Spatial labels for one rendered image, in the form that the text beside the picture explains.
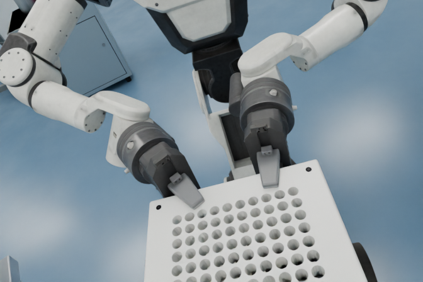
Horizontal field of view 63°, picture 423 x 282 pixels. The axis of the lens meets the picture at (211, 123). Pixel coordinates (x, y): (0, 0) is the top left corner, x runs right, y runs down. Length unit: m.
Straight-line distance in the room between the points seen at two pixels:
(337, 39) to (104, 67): 2.43
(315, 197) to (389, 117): 1.65
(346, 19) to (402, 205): 1.16
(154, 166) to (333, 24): 0.42
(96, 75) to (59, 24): 2.16
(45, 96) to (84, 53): 2.15
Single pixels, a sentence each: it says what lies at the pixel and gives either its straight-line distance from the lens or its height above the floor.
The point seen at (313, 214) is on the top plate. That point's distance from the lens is 0.44.
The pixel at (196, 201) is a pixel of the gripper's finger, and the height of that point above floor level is 1.07.
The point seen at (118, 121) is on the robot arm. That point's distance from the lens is 0.65.
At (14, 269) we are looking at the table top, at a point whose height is 0.85.
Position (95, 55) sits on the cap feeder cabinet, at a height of 0.35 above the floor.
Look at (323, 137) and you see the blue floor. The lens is 1.99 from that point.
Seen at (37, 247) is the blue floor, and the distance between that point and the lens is 2.27.
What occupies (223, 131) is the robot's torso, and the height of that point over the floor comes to 0.80.
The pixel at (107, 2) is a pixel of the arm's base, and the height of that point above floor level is 1.19.
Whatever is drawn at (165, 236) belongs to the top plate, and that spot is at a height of 1.06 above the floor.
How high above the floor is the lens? 1.44
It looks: 40 degrees down
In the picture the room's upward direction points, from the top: 22 degrees counter-clockwise
